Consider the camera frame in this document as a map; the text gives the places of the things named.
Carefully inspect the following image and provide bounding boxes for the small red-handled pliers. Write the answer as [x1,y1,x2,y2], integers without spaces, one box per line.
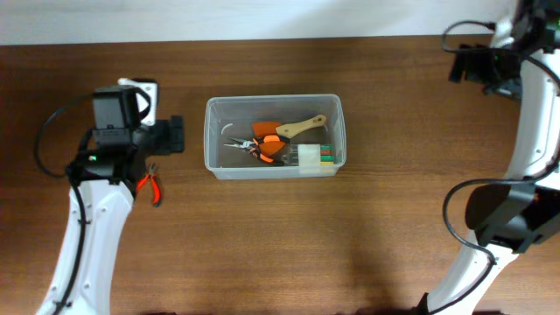
[136,163,163,207]

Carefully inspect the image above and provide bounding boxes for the orange scraper wooden handle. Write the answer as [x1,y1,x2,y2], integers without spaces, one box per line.
[252,115,326,163]

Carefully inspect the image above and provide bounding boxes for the orange black long-nose pliers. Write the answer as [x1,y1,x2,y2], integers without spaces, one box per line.
[225,135,291,166]

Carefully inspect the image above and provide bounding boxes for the clear box coloured tubes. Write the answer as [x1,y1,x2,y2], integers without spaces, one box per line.
[281,144,335,167]

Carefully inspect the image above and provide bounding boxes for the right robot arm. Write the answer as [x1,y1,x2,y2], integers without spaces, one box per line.
[412,0,559,314]

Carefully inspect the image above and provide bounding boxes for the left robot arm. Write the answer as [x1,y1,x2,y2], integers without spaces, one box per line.
[38,78,185,314]

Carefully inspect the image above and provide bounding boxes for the clear plastic container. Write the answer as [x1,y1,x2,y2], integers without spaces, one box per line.
[204,94,347,180]

